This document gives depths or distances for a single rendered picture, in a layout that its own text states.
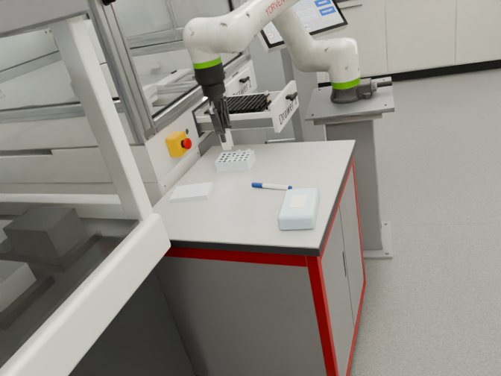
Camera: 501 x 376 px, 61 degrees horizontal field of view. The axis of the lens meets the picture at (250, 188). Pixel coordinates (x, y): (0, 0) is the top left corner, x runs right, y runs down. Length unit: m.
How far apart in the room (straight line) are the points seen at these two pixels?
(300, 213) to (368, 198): 0.98
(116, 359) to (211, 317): 0.39
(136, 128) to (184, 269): 0.47
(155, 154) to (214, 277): 0.47
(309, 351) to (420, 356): 0.57
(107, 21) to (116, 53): 0.09
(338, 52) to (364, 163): 0.50
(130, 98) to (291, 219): 0.63
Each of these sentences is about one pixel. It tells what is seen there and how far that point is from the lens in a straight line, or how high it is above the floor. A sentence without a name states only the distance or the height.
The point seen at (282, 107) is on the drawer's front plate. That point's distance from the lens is 1.61.
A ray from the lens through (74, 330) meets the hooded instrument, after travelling 0.88.
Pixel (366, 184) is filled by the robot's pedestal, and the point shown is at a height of 0.39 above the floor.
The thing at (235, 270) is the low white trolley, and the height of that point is 0.65.
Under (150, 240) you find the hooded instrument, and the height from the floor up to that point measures 0.87.
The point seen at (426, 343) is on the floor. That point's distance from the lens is 1.83.
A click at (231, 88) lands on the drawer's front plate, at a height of 0.90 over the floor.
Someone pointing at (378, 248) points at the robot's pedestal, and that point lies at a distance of 2.21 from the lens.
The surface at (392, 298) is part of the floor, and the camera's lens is 1.99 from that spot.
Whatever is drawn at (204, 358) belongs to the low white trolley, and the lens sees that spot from 1.57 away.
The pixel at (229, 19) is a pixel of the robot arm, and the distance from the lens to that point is 1.26.
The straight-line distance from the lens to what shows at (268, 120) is 1.57.
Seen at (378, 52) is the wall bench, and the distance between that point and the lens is 4.60.
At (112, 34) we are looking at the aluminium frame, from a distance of 1.37.
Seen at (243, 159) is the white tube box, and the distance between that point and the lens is 1.47.
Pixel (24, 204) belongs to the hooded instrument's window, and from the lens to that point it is 0.78.
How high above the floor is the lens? 1.39
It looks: 28 degrees down
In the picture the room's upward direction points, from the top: 13 degrees counter-clockwise
